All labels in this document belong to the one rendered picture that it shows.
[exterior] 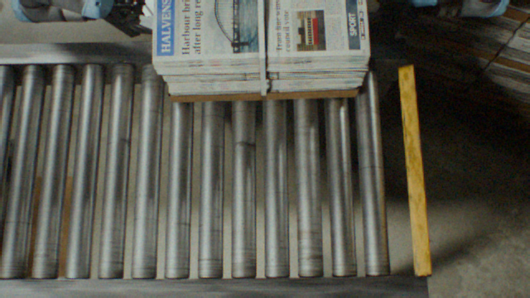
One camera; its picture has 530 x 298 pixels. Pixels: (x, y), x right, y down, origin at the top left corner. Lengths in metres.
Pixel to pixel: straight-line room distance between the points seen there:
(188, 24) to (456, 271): 1.33
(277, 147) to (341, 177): 0.14
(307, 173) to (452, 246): 0.97
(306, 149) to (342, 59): 0.24
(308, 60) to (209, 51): 0.17
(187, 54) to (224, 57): 0.06
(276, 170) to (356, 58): 0.29
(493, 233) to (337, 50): 1.23
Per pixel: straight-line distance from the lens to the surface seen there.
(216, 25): 0.96
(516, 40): 1.66
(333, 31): 0.96
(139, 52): 1.23
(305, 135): 1.13
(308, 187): 1.10
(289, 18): 0.97
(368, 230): 1.10
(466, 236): 2.00
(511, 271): 2.04
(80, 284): 1.13
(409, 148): 1.13
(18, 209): 1.20
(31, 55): 1.30
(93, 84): 1.22
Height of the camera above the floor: 1.87
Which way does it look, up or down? 74 degrees down
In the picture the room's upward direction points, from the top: straight up
